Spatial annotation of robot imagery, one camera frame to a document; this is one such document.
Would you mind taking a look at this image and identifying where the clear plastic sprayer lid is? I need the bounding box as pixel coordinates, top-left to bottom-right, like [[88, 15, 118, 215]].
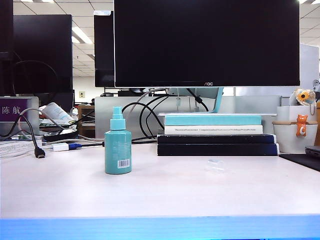
[[206, 158, 225, 174]]

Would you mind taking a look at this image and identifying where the grey flat device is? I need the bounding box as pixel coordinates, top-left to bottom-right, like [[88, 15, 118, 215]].
[[304, 144, 320, 159]]

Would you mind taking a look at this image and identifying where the white lotion tube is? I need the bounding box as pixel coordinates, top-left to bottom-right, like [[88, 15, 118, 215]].
[[41, 102, 75, 124]]

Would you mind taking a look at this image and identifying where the brown wooden box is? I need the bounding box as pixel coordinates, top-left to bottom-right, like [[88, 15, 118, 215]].
[[77, 104, 97, 139]]

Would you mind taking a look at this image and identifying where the orange cat figure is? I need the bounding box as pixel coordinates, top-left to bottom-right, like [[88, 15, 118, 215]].
[[295, 114, 309, 138]]

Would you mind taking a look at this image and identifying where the white cup with wooden rim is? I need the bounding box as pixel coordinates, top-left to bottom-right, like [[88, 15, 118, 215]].
[[271, 120, 318, 154]]

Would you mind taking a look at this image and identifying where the stack of magazines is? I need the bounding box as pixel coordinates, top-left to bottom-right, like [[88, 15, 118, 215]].
[[39, 118, 79, 131]]

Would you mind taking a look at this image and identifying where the black flat case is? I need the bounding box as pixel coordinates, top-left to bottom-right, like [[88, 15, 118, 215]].
[[44, 129, 79, 142]]

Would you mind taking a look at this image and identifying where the purple name plate holder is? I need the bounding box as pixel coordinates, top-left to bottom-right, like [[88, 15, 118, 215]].
[[0, 96, 40, 137]]

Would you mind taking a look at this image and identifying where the large black AOC monitor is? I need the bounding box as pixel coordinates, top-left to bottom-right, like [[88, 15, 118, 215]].
[[113, 0, 301, 88]]

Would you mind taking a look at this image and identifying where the black mouse pad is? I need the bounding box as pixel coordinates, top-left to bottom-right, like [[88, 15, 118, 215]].
[[278, 152, 320, 173]]

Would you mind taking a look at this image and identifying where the dark monitor edge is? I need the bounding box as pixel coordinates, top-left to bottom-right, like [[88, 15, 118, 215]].
[[0, 0, 15, 97]]

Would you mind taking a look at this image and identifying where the plush toy with sunflower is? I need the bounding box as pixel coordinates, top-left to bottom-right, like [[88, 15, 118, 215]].
[[288, 87, 317, 108]]

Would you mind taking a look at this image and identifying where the silver desk partition panel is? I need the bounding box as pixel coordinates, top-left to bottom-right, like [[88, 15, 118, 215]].
[[94, 95, 283, 139]]

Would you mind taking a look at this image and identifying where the black monitor power cable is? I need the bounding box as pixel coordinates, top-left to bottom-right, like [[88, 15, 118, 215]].
[[185, 87, 210, 113]]

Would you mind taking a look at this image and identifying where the white book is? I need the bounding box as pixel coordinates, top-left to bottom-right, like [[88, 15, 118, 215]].
[[163, 124, 264, 136]]

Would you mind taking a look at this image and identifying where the teal book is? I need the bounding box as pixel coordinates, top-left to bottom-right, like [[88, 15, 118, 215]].
[[164, 115, 262, 127]]

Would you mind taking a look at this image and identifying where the teal spray bottle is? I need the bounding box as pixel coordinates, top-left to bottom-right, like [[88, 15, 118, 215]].
[[104, 105, 133, 176]]

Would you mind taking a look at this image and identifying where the grey monitor cable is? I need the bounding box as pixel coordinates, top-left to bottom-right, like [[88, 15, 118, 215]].
[[130, 87, 166, 111]]

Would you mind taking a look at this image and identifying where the narrow black monitor with sticker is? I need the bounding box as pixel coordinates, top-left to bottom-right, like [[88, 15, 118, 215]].
[[94, 11, 116, 88]]

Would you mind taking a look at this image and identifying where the white office partition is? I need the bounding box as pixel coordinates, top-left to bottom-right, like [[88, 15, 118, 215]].
[[299, 43, 320, 84]]

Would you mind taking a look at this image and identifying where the black monitor with glossy screen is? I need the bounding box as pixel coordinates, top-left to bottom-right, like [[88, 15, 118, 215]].
[[12, 14, 75, 113]]

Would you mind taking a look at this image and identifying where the white adapter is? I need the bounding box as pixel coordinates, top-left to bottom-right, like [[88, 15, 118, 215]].
[[51, 142, 70, 153]]

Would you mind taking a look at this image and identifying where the black looped cable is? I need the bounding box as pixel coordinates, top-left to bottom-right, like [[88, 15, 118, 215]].
[[121, 95, 174, 140]]

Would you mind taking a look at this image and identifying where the black HDMI cable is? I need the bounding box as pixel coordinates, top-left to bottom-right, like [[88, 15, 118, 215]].
[[0, 116, 47, 159]]

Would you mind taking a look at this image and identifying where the teal and silver monitor stand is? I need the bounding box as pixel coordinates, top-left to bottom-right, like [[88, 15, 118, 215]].
[[157, 86, 278, 117]]

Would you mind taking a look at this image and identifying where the stack of white papers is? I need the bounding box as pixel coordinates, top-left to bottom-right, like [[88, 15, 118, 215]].
[[0, 139, 44, 159]]

